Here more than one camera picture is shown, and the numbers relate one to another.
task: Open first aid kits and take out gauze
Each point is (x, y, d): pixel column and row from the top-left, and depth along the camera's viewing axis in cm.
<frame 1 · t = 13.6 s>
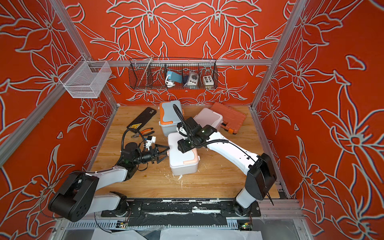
left hand: (168, 152, 78), fingers open
right hand: (179, 147, 78), fingers open
white first aid box pink handle: (181, 163, 76), point 15 cm above the table
grey first aid box orange handle: (169, 118, 93), point 16 cm above the table
pink first aid box white handle: (207, 117, 97), point 14 cm above the table
orange plastic tool case: (232, 120, 105), point 6 cm above the table
black tool case yellow label: (139, 122, 111), point 2 cm above the table
orange black pliers: (144, 133, 107), on the table

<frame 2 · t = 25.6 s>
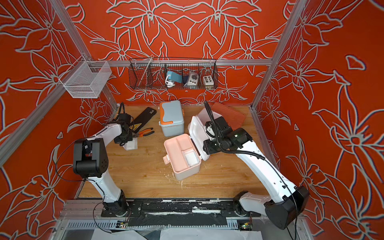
left hand: (123, 139, 95), fingers closed
right hand: (203, 147, 72), fingers open
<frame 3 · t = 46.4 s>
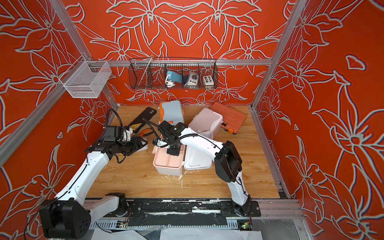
left hand: (143, 143, 81), fingers open
right hand: (169, 149, 83), fingers closed
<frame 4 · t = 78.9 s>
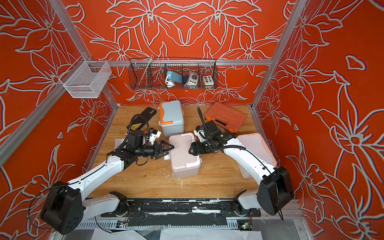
left hand: (171, 150, 76), fingers open
right hand: (191, 151, 77), fingers open
pink first aid box white handle: (183, 164, 74), point 16 cm above the table
white gauze packet: (118, 141, 99), point 2 cm above the table
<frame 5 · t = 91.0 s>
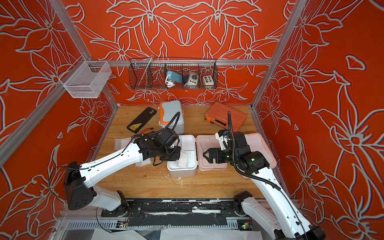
left hand: (181, 155, 75), fingers closed
right hand: (207, 153, 70), fingers open
